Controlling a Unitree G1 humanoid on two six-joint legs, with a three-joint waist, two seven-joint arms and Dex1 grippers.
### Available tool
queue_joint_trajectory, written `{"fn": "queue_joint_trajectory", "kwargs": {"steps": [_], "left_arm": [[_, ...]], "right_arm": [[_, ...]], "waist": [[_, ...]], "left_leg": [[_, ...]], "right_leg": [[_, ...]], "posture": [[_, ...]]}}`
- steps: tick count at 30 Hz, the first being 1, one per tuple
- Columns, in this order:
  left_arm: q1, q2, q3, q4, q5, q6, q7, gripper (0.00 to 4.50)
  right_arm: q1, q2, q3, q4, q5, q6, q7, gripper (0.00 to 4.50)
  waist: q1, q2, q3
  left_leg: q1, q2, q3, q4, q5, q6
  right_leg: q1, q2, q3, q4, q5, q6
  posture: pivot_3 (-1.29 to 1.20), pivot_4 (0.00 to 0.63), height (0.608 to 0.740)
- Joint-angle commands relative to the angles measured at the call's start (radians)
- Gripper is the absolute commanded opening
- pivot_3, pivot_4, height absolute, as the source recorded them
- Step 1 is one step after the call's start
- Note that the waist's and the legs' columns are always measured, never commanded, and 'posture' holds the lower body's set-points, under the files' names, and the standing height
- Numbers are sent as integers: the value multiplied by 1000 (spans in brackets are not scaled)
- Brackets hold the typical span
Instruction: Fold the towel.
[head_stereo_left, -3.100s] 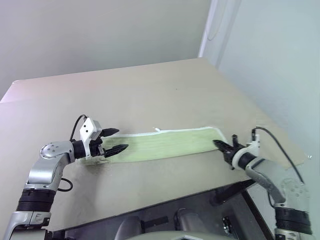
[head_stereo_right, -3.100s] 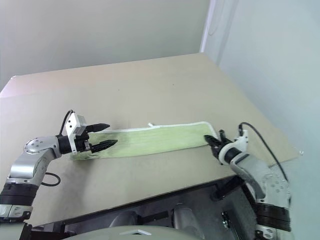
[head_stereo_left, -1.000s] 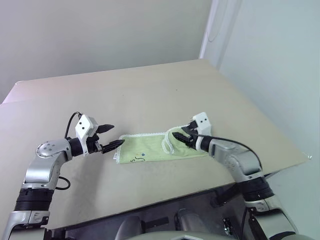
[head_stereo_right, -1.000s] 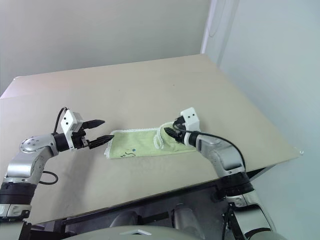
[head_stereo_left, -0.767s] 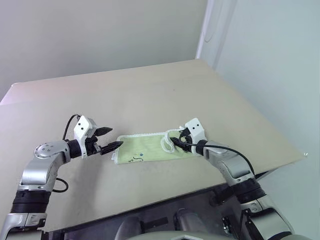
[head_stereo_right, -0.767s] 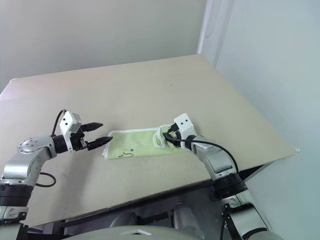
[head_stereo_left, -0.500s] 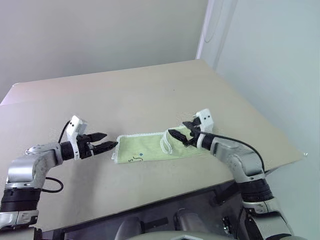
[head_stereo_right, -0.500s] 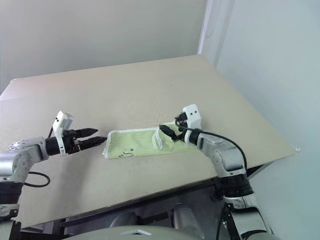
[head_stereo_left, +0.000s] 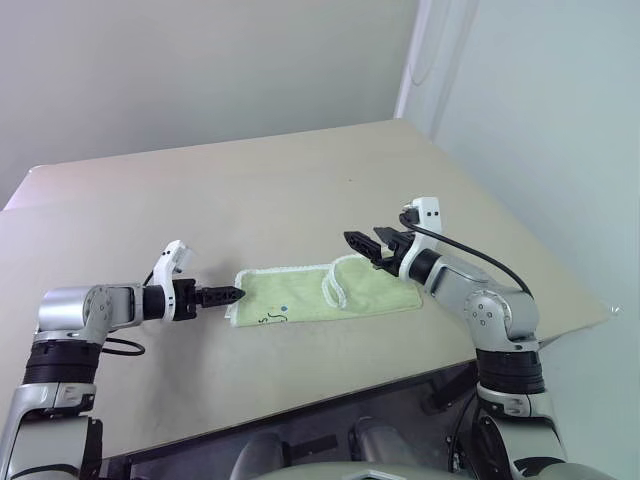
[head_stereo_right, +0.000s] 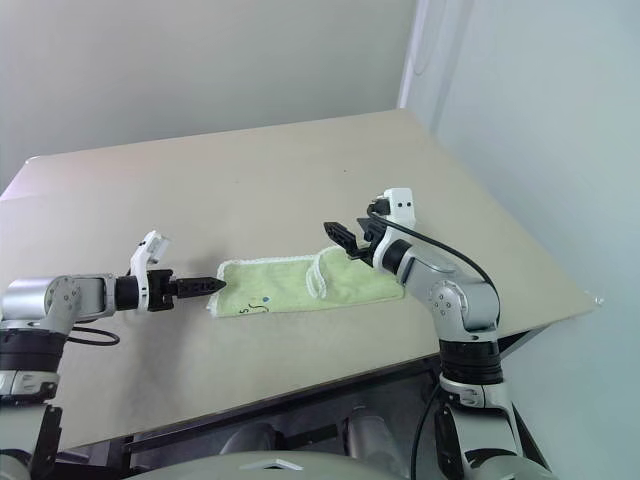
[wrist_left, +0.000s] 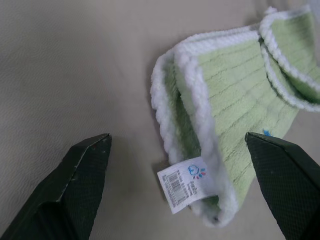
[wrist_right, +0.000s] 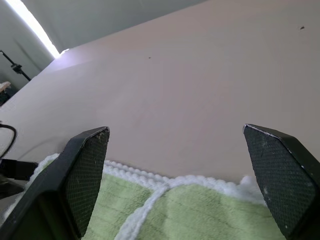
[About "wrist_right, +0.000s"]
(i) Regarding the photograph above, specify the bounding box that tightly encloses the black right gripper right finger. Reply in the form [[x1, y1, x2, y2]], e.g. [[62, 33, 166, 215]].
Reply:
[[242, 123, 320, 240]]

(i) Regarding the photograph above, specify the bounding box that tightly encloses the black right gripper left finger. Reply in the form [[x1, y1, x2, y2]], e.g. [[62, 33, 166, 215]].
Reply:
[[0, 126, 111, 240]]

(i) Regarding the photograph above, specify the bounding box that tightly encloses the black camera stand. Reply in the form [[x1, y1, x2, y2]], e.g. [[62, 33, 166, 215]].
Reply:
[[0, 49, 32, 82]]

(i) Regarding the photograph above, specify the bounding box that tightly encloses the black cable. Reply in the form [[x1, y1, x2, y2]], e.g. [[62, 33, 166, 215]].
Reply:
[[0, 123, 18, 161]]

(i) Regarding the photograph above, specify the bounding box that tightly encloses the green towel with white trim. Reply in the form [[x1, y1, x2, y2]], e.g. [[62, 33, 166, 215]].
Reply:
[[1, 152, 287, 240]]

